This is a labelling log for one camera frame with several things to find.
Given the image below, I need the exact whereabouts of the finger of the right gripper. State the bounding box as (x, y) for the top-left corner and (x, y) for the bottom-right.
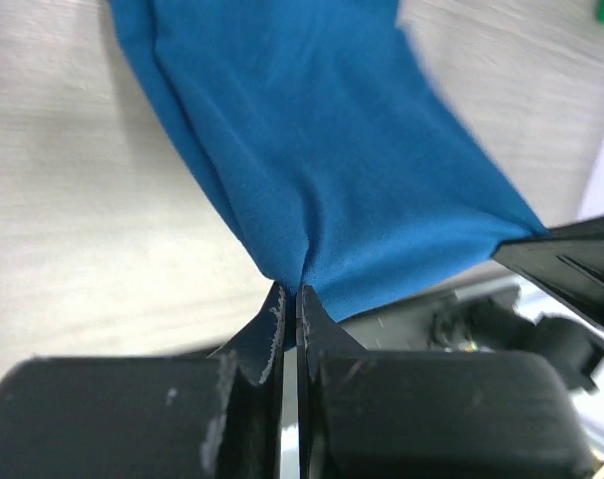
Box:
(492, 216), (604, 332)

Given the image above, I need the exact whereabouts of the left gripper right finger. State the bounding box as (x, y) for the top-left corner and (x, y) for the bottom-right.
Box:
(296, 286), (594, 478)

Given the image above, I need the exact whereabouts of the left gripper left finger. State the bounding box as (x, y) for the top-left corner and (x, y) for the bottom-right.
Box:
(0, 286), (286, 478)

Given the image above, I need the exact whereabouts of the blue t shirt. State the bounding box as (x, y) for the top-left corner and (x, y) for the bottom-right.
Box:
(110, 1), (545, 320)

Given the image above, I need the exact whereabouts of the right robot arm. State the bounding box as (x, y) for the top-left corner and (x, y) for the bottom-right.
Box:
(428, 216), (604, 393)

